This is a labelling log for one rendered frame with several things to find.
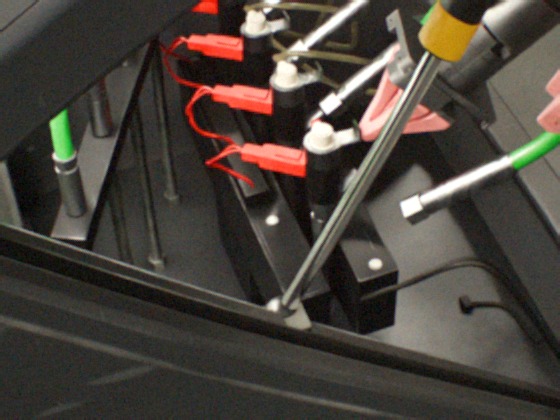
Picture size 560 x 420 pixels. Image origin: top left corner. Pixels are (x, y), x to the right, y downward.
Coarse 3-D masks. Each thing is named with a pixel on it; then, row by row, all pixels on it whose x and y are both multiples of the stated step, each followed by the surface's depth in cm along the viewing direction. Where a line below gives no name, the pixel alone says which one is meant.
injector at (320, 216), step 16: (304, 144) 92; (336, 144) 92; (320, 160) 92; (336, 160) 93; (320, 176) 93; (336, 176) 94; (352, 176) 96; (320, 192) 95; (336, 192) 95; (320, 208) 96; (320, 224) 98
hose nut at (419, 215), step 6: (420, 192) 86; (408, 198) 86; (414, 198) 85; (402, 204) 86; (408, 204) 86; (414, 204) 85; (420, 204) 85; (408, 210) 85; (414, 210) 85; (420, 210) 85; (408, 216) 86; (414, 216) 85; (420, 216) 85; (426, 216) 85; (414, 222) 86
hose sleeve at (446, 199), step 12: (504, 156) 82; (480, 168) 83; (492, 168) 82; (504, 168) 82; (456, 180) 84; (468, 180) 83; (480, 180) 83; (492, 180) 82; (432, 192) 85; (444, 192) 84; (456, 192) 84; (468, 192) 83; (432, 204) 85; (444, 204) 84
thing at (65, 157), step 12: (60, 120) 81; (60, 132) 82; (60, 144) 82; (72, 144) 83; (528, 144) 81; (540, 144) 80; (552, 144) 80; (60, 156) 83; (72, 156) 84; (516, 156) 81; (528, 156) 81; (540, 156) 81; (60, 168) 84; (72, 168) 84; (516, 168) 82
